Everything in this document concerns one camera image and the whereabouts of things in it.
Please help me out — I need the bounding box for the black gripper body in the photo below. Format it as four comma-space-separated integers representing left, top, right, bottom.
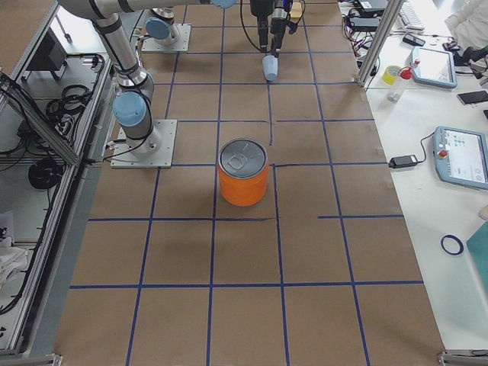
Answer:
250, 0, 296, 33

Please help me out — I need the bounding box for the light blue plastic cup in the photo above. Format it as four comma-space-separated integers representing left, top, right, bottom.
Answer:
262, 55, 278, 82

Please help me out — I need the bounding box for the wooden cup stand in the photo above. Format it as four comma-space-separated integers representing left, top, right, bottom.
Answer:
290, 0, 303, 21

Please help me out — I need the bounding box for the black power brick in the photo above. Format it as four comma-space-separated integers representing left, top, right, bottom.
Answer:
348, 18, 380, 32

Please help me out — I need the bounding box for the yellow tape roll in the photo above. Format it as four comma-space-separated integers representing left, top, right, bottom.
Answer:
382, 66, 401, 85

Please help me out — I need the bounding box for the white keyboard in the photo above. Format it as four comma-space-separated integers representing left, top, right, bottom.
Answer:
398, 1, 425, 32

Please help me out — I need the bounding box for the small clear bottle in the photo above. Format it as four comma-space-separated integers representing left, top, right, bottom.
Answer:
387, 91, 401, 102

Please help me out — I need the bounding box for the orange can with silver lid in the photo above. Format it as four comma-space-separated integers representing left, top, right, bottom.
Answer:
218, 138, 269, 207

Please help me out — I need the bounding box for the far robot teach pendant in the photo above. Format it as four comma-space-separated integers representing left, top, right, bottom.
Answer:
410, 47, 458, 89

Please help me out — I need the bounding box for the robot teach pendant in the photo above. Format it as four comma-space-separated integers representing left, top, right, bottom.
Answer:
410, 47, 458, 89
432, 127, 487, 190

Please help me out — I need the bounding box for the black power adapter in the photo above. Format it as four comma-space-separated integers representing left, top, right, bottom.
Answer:
388, 155, 419, 169

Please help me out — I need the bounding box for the black smartphone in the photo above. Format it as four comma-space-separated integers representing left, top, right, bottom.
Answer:
457, 90, 488, 105

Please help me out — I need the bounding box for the near robot teach pendant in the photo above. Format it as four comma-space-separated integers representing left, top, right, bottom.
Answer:
432, 127, 487, 190

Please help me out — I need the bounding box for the teal board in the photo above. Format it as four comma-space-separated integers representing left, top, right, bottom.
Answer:
467, 222, 488, 292

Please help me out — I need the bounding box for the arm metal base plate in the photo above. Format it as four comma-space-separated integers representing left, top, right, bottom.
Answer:
141, 24, 191, 53
111, 120, 177, 169

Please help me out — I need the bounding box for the aluminium frame post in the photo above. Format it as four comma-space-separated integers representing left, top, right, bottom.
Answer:
357, 0, 403, 86

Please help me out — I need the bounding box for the aluminium side frame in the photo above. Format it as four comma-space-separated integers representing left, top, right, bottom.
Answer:
1, 1, 111, 358

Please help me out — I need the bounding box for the black coiled cable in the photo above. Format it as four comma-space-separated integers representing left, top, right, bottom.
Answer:
27, 158, 62, 191

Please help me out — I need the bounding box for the blue tape ring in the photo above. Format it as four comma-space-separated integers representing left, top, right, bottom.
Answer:
440, 235, 465, 257

